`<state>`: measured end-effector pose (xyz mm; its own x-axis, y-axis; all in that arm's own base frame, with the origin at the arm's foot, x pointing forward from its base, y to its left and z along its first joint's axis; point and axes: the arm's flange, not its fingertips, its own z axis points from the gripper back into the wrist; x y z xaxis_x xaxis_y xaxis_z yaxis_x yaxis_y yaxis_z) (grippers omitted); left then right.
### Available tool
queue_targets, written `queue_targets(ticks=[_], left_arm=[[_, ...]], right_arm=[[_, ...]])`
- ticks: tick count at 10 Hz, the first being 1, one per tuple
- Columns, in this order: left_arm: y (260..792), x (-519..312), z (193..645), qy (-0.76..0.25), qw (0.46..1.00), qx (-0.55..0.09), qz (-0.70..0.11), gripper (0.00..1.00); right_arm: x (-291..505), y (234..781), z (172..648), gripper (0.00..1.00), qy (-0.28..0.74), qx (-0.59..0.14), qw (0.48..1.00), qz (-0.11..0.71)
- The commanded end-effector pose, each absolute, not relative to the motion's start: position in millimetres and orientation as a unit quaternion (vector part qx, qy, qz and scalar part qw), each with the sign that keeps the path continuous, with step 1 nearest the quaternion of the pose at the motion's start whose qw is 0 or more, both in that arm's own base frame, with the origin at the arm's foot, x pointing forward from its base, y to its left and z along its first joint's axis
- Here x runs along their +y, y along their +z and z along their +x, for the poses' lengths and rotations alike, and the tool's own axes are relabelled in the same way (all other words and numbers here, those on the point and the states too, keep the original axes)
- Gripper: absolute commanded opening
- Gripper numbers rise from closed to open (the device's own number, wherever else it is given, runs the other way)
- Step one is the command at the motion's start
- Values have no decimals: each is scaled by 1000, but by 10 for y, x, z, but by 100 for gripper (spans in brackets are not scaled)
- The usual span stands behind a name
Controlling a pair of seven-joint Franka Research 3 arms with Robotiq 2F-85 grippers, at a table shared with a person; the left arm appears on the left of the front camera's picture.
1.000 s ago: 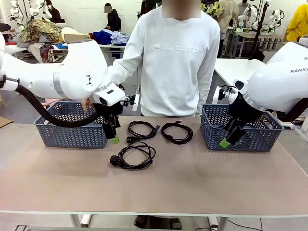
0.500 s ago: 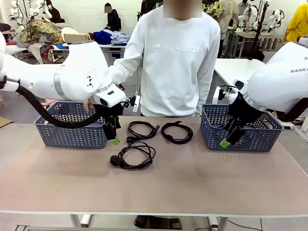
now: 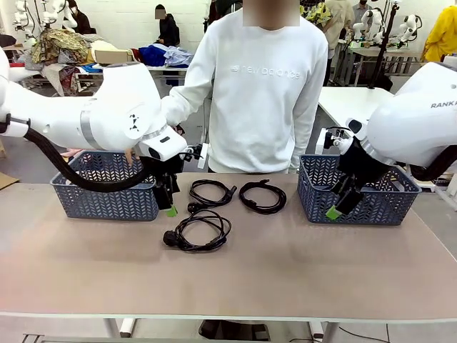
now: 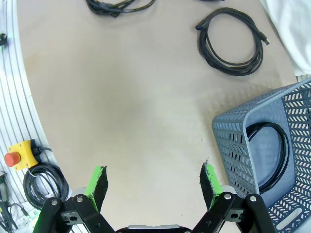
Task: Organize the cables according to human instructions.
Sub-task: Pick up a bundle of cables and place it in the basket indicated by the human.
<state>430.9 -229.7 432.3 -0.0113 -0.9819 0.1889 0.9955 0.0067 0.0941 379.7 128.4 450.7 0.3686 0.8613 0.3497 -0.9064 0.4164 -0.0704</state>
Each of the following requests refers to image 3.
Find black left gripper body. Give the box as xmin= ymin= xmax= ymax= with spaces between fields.
xmin=141 ymin=151 xmax=186 ymax=184

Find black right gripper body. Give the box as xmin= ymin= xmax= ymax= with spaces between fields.
xmin=337 ymin=137 xmax=393 ymax=187

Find black power cable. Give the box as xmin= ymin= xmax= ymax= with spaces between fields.
xmin=163 ymin=209 xmax=232 ymax=252
xmin=188 ymin=178 xmax=238 ymax=212

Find person's left forearm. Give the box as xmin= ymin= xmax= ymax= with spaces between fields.
xmin=289 ymin=117 xmax=318 ymax=172

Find person's right forearm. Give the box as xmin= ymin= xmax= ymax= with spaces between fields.
xmin=161 ymin=85 xmax=211 ymax=128

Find person's right hand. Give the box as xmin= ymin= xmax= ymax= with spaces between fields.
xmin=124 ymin=146 xmax=139 ymax=167

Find blue-grey perforated plastic basket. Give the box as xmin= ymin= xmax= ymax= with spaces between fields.
xmin=49 ymin=149 xmax=161 ymax=222
xmin=298 ymin=154 xmax=423 ymax=226

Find white side table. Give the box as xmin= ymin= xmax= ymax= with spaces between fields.
xmin=316 ymin=86 xmax=396 ymax=121

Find person in white sweatshirt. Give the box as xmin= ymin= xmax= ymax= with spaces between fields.
xmin=162 ymin=0 xmax=329 ymax=174

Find heap of blue clothes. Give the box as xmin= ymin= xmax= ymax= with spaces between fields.
xmin=138 ymin=45 xmax=194 ymax=68

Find grey background work table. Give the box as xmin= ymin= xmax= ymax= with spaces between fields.
xmin=346 ymin=45 xmax=426 ymax=86

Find black stand pole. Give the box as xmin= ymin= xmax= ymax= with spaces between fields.
xmin=367 ymin=0 xmax=400 ymax=90

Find closed tan cardboard box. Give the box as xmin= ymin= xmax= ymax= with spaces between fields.
xmin=94 ymin=49 xmax=134 ymax=66

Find white table leg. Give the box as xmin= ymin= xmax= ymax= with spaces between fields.
xmin=103 ymin=317 xmax=136 ymax=339
xmin=308 ymin=319 xmax=338 ymax=343

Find black base under table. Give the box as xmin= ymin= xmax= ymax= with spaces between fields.
xmin=199 ymin=319 xmax=272 ymax=342

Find seated person in black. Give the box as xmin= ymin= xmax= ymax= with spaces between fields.
xmin=155 ymin=4 xmax=180 ymax=47

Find person in beige top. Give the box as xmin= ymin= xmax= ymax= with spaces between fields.
xmin=323 ymin=0 xmax=355 ymax=60

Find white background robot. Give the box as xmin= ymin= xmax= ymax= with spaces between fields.
xmin=396 ymin=14 xmax=423 ymax=49
xmin=42 ymin=0 xmax=78 ymax=29
xmin=352 ymin=6 xmax=385 ymax=43
xmin=13 ymin=0 xmax=40 ymax=36

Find person in yellow jacket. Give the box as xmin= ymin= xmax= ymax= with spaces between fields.
xmin=421 ymin=5 xmax=457 ymax=64

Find pile of patterned clothes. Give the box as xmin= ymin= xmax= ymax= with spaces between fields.
xmin=30 ymin=28 xmax=104 ymax=97

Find person in yellow patterned shirt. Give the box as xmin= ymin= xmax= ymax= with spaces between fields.
xmin=301 ymin=0 xmax=328 ymax=26

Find flat cardboard sheet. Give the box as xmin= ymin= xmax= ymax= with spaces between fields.
xmin=0 ymin=173 xmax=21 ymax=190

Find masked person in black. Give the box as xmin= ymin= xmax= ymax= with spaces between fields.
xmin=66 ymin=0 xmax=93 ymax=35

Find white background table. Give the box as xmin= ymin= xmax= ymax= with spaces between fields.
xmin=0 ymin=64 xmax=65 ymax=97

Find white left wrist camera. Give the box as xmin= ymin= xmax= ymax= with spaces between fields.
xmin=184 ymin=142 xmax=209 ymax=169

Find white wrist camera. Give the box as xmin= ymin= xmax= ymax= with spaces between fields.
xmin=184 ymin=142 xmax=209 ymax=169
xmin=316 ymin=127 xmax=353 ymax=155

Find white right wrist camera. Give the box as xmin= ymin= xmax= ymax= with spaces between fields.
xmin=316 ymin=127 xmax=353 ymax=155

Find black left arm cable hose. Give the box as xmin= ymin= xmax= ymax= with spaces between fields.
xmin=0 ymin=113 xmax=158 ymax=194

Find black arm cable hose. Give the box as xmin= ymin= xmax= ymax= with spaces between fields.
xmin=0 ymin=113 xmax=158 ymax=194
xmin=409 ymin=144 xmax=457 ymax=182

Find thin black data cable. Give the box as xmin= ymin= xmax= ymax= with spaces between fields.
xmin=238 ymin=179 xmax=288 ymax=216

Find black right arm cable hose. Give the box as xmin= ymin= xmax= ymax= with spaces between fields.
xmin=409 ymin=144 xmax=457 ymax=182

